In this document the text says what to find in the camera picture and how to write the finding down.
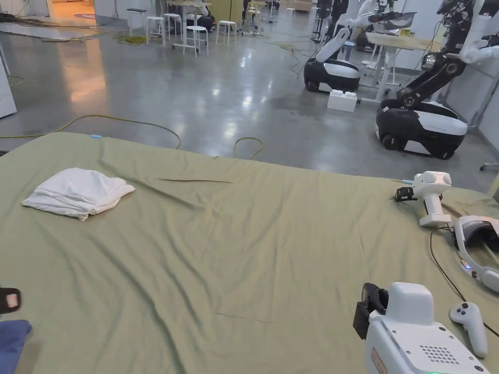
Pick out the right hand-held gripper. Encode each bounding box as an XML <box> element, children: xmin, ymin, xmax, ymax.
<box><xmin>352</xmin><ymin>282</ymin><xmax>493</xmax><ymax>374</ymax></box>

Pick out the dark blue garment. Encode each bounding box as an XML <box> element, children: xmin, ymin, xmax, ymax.
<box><xmin>0</xmin><ymin>319</ymin><xmax>33</xmax><ymax>374</ymax></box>

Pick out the white hand controller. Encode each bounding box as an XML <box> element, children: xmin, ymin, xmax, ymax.
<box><xmin>449</xmin><ymin>301</ymin><xmax>489</xmax><ymax>358</ymax></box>

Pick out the white headset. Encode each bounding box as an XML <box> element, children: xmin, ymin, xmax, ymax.
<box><xmin>453</xmin><ymin>215</ymin><xmax>499</xmax><ymax>291</ymax></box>

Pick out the white folded cloth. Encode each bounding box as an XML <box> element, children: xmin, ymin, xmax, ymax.
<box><xmin>21</xmin><ymin>168</ymin><xmax>136</xmax><ymax>223</ymax></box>

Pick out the spare white hand-held gripper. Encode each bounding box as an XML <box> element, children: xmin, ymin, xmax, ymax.
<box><xmin>394</xmin><ymin>170</ymin><xmax>453</xmax><ymax>228</ymax></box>

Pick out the bed with pale green sheet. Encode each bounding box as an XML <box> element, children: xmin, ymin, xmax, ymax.
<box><xmin>0</xmin><ymin>131</ymin><xmax>499</xmax><ymax>374</ymax></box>

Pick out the white and black wheeled robot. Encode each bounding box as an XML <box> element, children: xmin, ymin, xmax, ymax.
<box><xmin>375</xmin><ymin>0</ymin><xmax>499</xmax><ymax>161</ymax></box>
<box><xmin>303</xmin><ymin>0</ymin><xmax>390</xmax><ymax>94</ymax></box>

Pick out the white foam box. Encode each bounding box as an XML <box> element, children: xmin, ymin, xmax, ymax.
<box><xmin>326</xmin><ymin>89</ymin><xmax>358</xmax><ymax>113</ymax></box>

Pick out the wooden table with white legs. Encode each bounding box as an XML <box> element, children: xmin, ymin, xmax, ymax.
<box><xmin>360</xmin><ymin>32</ymin><xmax>443</xmax><ymax>105</ymax></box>

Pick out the white round stool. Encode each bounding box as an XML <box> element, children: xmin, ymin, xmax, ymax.
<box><xmin>146</xmin><ymin>16</ymin><xmax>167</xmax><ymax>46</ymax></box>
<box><xmin>185</xmin><ymin>26</ymin><xmax>210</xmax><ymax>58</ymax></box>
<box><xmin>163</xmin><ymin>13</ymin><xmax>184</xmax><ymax>40</ymax></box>
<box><xmin>215</xmin><ymin>20</ymin><xmax>237</xmax><ymax>48</ymax></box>

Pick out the thin black cable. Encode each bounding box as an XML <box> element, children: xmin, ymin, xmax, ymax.
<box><xmin>429</xmin><ymin>224</ymin><xmax>499</xmax><ymax>337</ymax></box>

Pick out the long yellow floor cable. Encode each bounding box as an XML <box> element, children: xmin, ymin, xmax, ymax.
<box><xmin>0</xmin><ymin>114</ymin><xmax>265</xmax><ymax>160</ymax></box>

